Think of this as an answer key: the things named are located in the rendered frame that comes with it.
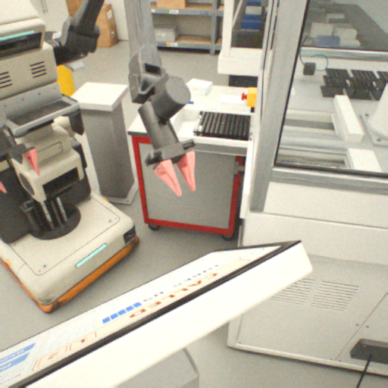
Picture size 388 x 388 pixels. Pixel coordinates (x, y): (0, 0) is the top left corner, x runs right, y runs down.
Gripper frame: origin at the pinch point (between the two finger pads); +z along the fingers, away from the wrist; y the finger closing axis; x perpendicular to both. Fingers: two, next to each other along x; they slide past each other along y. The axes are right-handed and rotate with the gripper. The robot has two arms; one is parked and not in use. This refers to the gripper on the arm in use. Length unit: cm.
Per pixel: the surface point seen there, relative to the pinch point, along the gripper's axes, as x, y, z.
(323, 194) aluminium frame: -1.0, 32.8, 13.3
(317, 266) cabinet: 20, 38, 35
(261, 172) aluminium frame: 2.1, 20.7, 2.4
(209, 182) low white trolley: 88, 50, -9
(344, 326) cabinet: 37, 52, 65
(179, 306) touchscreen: -23.6, -16.3, 15.3
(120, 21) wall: 383, 166, -335
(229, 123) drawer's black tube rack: 47, 49, -24
